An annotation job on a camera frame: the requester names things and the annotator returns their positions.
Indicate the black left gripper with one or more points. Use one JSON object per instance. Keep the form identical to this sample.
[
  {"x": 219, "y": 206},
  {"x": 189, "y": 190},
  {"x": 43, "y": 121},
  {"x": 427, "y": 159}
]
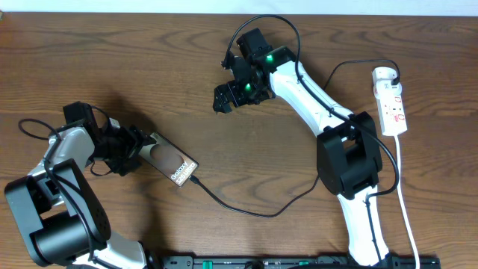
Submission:
[{"x": 134, "y": 141}]

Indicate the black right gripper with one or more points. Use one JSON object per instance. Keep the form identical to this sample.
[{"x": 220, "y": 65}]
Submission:
[{"x": 237, "y": 99}]

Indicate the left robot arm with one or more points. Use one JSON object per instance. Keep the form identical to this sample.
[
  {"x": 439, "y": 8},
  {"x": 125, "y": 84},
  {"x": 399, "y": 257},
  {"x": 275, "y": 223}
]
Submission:
[{"x": 59, "y": 217}]

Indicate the white charger adapter plug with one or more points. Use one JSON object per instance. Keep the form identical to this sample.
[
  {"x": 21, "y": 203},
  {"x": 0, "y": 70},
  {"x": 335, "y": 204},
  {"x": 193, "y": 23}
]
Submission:
[{"x": 384, "y": 73}]

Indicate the white power strip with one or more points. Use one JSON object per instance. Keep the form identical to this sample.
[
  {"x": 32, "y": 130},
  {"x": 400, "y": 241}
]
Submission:
[{"x": 390, "y": 107}]

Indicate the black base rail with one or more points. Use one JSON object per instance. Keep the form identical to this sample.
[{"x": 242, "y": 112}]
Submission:
[{"x": 190, "y": 262}]

